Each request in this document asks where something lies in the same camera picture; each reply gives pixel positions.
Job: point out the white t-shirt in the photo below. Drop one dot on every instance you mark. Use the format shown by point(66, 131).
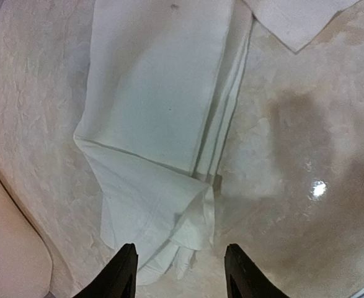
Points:
point(161, 91)

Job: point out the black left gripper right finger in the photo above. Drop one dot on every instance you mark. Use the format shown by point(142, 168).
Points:
point(244, 279)

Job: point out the white plastic laundry basket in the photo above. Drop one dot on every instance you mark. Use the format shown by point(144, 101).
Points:
point(25, 263)

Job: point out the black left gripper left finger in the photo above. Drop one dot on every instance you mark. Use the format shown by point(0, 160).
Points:
point(118, 277)

